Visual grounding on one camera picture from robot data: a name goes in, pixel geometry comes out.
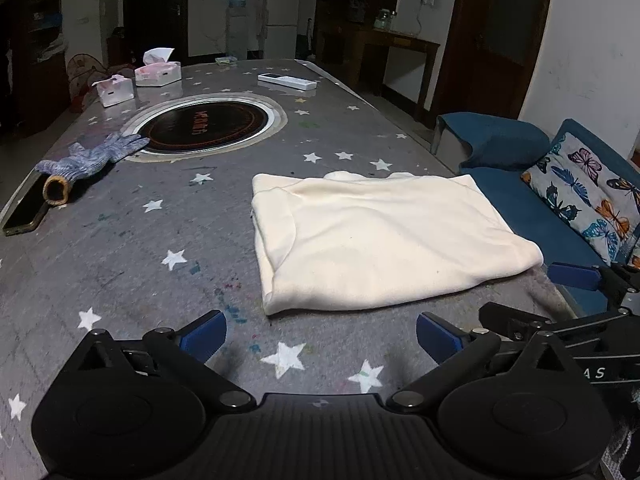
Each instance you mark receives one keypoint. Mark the white refrigerator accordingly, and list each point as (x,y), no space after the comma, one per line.
(279,31)

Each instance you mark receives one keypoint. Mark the blue sofa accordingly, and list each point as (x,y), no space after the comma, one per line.
(495,151)

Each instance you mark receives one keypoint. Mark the small white tissue box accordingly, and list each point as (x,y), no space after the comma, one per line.
(114,90)

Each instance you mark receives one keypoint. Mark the butterfly print cushion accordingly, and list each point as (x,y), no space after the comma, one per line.
(585,193)

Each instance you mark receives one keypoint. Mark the round induction cooktop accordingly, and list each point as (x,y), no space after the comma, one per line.
(204,125)

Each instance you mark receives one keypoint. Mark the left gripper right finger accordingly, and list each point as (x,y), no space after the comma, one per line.
(442,340)

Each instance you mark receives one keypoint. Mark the cream sweater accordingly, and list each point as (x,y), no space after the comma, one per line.
(345,242)

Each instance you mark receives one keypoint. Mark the blue knit work glove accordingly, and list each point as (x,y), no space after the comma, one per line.
(83,163)

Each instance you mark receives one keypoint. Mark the pink white tissue box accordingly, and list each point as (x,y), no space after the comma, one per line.
(157,70)

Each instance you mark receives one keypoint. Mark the water dispenser with bottle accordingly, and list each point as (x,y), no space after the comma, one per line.
(237,29)

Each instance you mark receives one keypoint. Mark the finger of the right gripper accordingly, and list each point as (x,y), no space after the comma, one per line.
(570,275)
(516,325)

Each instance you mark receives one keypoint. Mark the spotted play tent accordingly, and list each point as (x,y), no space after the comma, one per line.
(83,70)

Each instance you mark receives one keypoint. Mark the white remote control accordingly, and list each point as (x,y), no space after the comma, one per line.
(290,82)

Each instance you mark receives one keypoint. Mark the black smartphone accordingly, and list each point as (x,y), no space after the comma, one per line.
(29,210)

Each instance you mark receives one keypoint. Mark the dark wooden side table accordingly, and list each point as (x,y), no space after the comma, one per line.
(396,66)

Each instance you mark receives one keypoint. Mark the glass kettle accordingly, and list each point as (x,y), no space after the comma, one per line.
(384,19)

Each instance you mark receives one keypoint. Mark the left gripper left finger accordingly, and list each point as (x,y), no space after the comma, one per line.
(200,339)

